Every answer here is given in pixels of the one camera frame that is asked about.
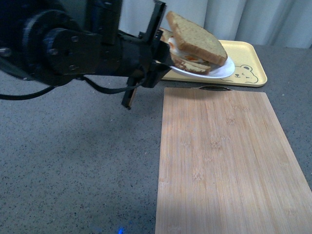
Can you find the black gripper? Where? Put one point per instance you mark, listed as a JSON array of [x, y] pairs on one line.
[[143, 59]]

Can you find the fried egg toy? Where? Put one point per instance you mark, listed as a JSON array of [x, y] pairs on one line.
[[184, 55]]

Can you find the white round plate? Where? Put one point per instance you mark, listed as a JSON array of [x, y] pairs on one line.
[[216, 71]]

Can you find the bread slice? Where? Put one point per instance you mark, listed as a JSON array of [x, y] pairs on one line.
[[195, 40], [192, 67]]

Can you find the bamboo cutting board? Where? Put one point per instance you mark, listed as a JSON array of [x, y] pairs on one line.
[[226, 167]]

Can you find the yellow bear tray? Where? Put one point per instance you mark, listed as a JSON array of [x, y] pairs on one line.
[[248, 69]]

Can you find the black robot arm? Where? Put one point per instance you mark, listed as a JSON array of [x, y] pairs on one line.
[[39, 40]]

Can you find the grey curtain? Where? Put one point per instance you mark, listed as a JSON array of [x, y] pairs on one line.
[[285, 23]]

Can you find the metal cutting board handle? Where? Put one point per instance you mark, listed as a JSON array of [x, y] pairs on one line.
[[214, 88]]

